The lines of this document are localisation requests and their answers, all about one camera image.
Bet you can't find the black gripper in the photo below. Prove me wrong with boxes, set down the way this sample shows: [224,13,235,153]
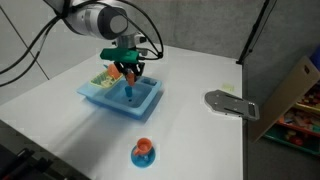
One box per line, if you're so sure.
[113,61,146,83]

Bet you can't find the small orange cup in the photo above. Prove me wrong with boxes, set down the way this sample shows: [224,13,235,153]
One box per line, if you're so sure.
[125,72,136,88]

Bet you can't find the blue toy sink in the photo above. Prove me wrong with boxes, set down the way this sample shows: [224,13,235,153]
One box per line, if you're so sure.
[76,68,164,121]

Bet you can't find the beige toy dish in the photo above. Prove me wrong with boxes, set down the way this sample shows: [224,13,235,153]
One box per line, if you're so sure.
[100,78,113,87]

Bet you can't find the yellow toy dish rack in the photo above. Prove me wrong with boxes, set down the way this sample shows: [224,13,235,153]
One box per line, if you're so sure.
[90,69,125,90]

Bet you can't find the blue saucer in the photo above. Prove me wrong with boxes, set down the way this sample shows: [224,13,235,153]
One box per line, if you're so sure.
[130,145,157,169]

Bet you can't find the grey metal mounting plate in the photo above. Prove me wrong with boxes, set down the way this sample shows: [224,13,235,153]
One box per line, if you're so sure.
[204,89,260,122]

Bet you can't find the pale yellow sticky note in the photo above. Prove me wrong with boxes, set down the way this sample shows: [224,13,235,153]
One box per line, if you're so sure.
[221,83,235,93]

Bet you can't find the black stand pole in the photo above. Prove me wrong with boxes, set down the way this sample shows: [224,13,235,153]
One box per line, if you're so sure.
[236,0,278,65]

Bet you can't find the brown cardboard box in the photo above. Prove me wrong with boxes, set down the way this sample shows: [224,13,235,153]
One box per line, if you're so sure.
[250,55,320,143]

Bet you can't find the toy shelf with colourful toys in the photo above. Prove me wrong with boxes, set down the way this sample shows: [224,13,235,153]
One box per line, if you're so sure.
[263,81,320,157]

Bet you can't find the blue bin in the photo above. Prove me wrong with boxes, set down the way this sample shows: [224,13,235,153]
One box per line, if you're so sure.
[309,44,320,73]

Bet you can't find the green wrist camera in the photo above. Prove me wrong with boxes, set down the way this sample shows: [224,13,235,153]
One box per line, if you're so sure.
[99,48,140,64]

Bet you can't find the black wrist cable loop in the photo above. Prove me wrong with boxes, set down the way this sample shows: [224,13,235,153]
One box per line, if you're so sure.
[124,0,165,62]

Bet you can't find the orange mug with handle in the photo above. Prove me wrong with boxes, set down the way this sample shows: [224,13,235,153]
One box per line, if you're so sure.
[133,137,154,158]

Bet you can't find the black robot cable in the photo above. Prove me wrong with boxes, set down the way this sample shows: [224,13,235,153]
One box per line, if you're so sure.
[0,14,68,88]

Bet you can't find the black equipment frame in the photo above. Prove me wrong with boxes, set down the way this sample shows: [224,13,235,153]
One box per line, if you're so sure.
[0,143,91,180]

